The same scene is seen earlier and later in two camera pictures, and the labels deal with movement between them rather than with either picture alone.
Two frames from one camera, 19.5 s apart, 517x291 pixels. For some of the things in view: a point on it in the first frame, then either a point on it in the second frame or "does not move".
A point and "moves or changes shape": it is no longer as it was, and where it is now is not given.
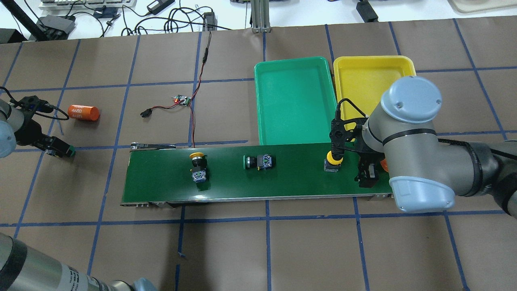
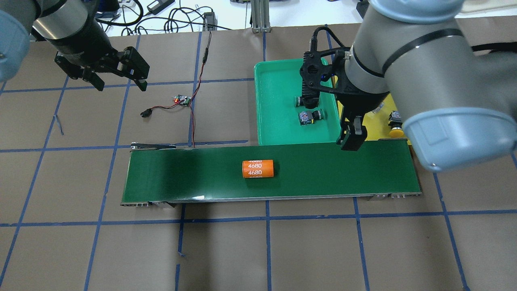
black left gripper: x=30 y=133 -> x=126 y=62
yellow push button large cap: x=199 y=164 moves or changes shape
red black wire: x=146 y=112 does not move
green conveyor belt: x=221 y=172 does not move
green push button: x=263 y=161 -> x=306 y=117
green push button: x=67 y=150 -> x=299 y=101
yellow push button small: x=331 y=164 moves or changes shape
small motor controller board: x=181 y=99 does not move
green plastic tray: x=296 y=101 does not move
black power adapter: x=367 y=12 does not move
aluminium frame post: x=260 y=16 does not move
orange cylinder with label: x=83 y=112 -> x=257 y=168
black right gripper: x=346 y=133 -> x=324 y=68
